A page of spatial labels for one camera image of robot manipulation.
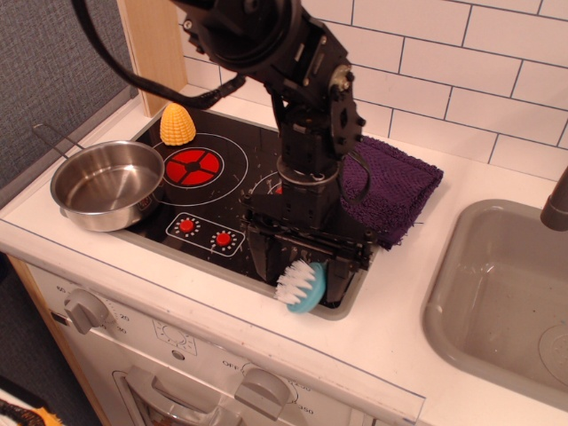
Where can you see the grey oven door handle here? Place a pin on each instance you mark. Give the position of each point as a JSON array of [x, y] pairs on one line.
[[158, 409]]

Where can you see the grey sink basin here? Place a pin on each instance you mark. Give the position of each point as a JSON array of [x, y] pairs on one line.
[[498, 305]]

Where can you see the orange black fabric object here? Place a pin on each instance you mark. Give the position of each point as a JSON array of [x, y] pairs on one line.
[[12, 414]]

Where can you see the black toy stovetop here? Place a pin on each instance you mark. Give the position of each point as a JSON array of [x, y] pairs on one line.
[[205, 181]]

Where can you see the purple folded towel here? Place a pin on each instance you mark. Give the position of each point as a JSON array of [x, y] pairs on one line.
[[392, 194]]

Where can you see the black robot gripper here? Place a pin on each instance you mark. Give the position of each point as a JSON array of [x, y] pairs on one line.
[[309, 215]]

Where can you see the yellow toy corn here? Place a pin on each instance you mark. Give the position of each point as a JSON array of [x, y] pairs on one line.
[[176, 126]]

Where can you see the red right stove knob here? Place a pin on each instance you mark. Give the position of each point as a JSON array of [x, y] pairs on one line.
[[223, 239]]

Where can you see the stainless steel pot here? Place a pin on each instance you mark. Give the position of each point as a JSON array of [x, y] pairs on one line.
[[109, 186]]

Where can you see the grey timer dial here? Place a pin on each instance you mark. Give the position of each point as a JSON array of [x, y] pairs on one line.
[[85, 310]]

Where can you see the grey faucet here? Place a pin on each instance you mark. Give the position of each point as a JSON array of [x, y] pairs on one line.
[[554, 214]]

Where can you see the wooden post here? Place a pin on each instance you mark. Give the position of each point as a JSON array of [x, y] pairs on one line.
[[153, 38]]

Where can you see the red left stove knob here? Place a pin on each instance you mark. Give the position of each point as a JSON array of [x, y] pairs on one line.
[[186, 226]]

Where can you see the blue scrubber brush white bristles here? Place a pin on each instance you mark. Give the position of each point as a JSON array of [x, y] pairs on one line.
[[302, 286]]

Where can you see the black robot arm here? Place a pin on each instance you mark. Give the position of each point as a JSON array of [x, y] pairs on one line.
[[303, 67]]

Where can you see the grey oven temperature dial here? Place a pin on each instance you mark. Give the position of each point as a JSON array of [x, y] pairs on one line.
[[264, 392]]

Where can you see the red stove knob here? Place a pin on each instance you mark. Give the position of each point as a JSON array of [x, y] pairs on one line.
[[186, 226], [223, 239]]

